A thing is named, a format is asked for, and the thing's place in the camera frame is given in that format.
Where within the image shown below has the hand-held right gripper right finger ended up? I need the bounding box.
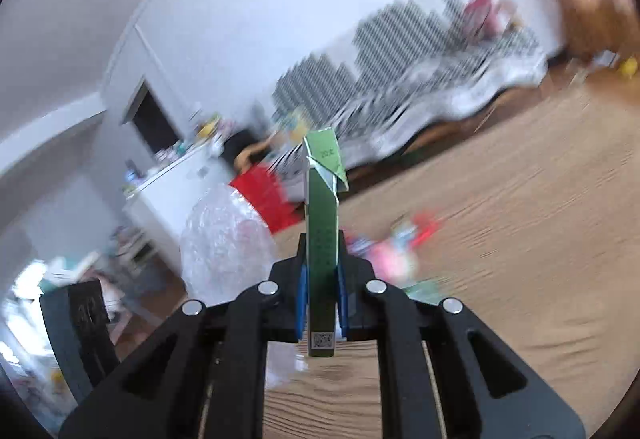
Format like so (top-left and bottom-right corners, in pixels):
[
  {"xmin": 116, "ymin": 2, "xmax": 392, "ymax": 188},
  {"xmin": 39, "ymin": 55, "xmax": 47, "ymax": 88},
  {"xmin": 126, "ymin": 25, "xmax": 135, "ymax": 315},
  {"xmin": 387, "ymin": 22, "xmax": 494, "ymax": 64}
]
[{"xmin": 337, "ymin": 230, "xmax": 586, "ymax": 439}]

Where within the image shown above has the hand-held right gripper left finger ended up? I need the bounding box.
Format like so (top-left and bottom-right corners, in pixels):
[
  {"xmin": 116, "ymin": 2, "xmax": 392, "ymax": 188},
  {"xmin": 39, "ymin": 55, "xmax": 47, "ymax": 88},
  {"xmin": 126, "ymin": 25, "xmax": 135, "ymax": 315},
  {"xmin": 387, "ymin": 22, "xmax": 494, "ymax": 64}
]
[{"xmin": 59, "ymin": 234, "xmax": 308, "ymax": 439}]

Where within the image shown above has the green carton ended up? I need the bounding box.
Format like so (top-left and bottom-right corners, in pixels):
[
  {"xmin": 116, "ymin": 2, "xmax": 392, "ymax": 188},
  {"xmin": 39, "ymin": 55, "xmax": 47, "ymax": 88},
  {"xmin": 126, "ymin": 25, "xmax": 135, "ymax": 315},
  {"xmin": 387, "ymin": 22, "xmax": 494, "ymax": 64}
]
[{"xmin": 302, "ymin": 128, "xmax": 348, "ymax": 359}]

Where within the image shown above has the pink snack packet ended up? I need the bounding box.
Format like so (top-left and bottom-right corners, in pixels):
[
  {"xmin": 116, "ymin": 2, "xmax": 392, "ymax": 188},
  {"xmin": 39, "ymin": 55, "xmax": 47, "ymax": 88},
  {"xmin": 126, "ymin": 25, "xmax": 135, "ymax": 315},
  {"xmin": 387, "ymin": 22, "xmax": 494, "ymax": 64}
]
[{"xmin": 347, "ymin": 236, "xmax": 418, "ymax": 291}]

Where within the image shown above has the green packet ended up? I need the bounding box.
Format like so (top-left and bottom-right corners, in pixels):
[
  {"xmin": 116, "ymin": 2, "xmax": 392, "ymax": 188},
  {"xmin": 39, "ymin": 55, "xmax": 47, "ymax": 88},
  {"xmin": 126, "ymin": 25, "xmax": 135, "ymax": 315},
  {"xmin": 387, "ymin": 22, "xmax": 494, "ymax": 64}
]
[{"xmin": 402, "ymin": 281, "xmax": 442, "ymax": 301}]

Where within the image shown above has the clear plastic bag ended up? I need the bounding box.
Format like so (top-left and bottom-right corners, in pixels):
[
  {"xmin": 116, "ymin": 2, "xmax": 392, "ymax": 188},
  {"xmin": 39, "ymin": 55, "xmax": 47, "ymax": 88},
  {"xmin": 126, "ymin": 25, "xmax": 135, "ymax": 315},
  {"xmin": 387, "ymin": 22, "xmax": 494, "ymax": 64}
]
[{"xmin": 180, "ymin": 184, "xmax": 278, "ymax": 306}]

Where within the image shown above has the red bag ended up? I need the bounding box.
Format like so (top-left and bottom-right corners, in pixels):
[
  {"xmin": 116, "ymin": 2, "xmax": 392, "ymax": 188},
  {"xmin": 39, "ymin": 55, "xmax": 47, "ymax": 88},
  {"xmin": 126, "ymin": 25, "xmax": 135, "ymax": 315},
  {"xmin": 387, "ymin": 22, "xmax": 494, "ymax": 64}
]
[{"xmin": 229, "ymin": 163, "xmax": 303, "ymax": 235}]

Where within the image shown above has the red snack packet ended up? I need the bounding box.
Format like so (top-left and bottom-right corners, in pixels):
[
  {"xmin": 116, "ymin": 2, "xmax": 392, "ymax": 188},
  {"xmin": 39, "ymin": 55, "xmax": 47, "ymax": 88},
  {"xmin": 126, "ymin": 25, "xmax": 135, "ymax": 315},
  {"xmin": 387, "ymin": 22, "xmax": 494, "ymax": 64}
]
[{"xmin": 397, "ymin": 213, "xmax": 445, "ymax": 247}]

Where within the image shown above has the white cabinet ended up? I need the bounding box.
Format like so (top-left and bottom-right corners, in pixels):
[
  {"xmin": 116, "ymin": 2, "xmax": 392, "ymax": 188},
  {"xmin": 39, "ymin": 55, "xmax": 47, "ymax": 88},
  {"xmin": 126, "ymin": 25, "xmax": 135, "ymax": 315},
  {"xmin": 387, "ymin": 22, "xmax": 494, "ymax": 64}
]
[{"xmin": 122, "ymin": 146, "xmax": 237, "ymax": 280}]

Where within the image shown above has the black screen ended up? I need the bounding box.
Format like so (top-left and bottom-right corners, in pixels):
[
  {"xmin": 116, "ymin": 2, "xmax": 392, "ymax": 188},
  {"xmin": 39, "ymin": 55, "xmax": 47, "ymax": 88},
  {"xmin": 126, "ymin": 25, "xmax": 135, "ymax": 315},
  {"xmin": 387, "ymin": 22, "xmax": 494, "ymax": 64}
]
[{"xmin": 131, "ymin": 84, "xmax": 182, "ymax": 151}]

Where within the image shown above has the pink toy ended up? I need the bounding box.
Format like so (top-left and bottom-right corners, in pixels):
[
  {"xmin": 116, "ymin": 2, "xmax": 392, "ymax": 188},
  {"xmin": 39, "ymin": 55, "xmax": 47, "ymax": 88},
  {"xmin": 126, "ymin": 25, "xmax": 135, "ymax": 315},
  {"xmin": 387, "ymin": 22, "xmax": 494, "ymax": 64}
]
[{"xmin": 461, "ymin": 0, "xmax": 517, "ymax": 41}]

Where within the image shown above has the black bag orange handle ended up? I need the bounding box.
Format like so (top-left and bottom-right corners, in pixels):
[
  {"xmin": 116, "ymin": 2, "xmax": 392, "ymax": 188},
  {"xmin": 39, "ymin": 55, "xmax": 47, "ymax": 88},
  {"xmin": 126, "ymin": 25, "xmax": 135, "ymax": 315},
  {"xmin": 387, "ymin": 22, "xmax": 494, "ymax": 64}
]
[{"xmin": 222, "ymin": 129, "xmax": 273, "ymax": 172}]

